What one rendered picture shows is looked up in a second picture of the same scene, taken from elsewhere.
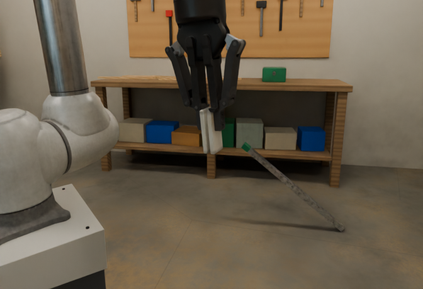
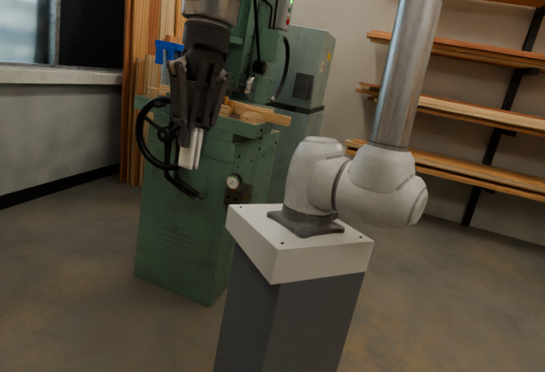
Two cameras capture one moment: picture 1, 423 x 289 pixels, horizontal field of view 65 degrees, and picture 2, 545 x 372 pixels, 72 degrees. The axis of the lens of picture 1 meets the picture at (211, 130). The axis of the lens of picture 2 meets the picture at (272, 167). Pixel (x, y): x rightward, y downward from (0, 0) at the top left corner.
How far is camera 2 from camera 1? 92 cm
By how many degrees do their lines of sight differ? 90
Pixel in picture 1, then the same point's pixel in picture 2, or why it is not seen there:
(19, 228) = (281, 217)
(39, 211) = (293, 216)
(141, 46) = not seen: outside the picture
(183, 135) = not seen: outside the picture
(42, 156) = (311, 177)
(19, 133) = (306, 151)
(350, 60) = not seen: outside the picture
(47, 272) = (252, 246)
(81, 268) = (262, 265)
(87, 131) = (359, 182)
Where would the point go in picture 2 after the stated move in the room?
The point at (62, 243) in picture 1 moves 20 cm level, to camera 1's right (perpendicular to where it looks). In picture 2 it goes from (261, 234) to (249, 272)
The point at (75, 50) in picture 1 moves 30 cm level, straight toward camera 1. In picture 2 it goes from (391, 102) to (276, 82)
